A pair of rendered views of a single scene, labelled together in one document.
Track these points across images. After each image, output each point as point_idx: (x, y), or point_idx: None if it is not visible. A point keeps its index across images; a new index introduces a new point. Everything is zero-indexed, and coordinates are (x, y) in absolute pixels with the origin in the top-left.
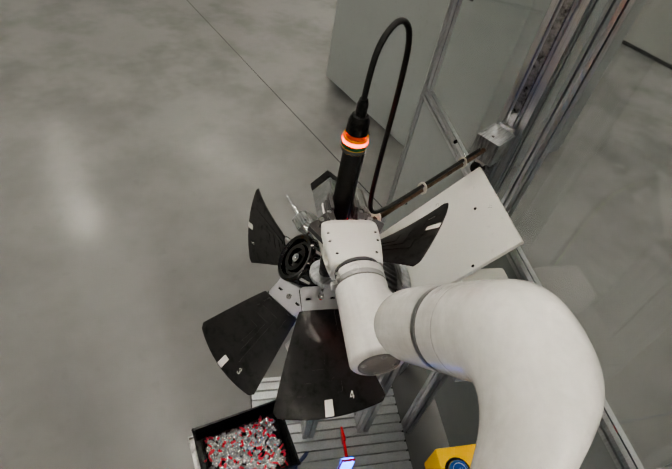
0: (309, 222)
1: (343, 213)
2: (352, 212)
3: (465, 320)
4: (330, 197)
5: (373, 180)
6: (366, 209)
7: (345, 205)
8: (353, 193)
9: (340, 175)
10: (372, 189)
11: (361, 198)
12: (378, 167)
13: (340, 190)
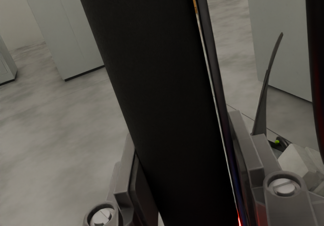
0: (236, 208)
1: (201, 211)
2: (245, 199)
3: None
4: (129, 146)
5: (313, 55)
6: (321, 175)
7: (190, 169)
8: (215, 98)
9: None
10: (320, 94)
11: (308, 159)
12: None
13: (121, 87)
